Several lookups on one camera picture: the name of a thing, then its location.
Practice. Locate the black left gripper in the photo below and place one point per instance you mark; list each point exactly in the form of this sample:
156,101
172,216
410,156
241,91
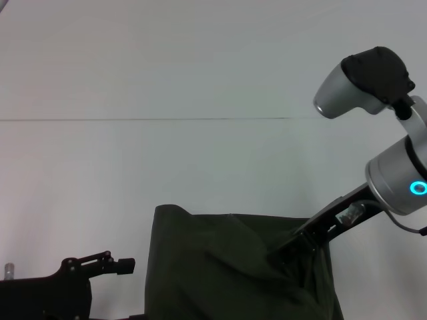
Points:
43,293

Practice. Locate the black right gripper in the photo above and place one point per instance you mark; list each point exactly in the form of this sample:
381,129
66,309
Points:
333,216

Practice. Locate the dark green shirt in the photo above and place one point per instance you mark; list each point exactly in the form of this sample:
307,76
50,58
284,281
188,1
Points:
217,273

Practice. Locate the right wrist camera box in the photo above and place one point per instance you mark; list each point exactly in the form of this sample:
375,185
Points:
363,83

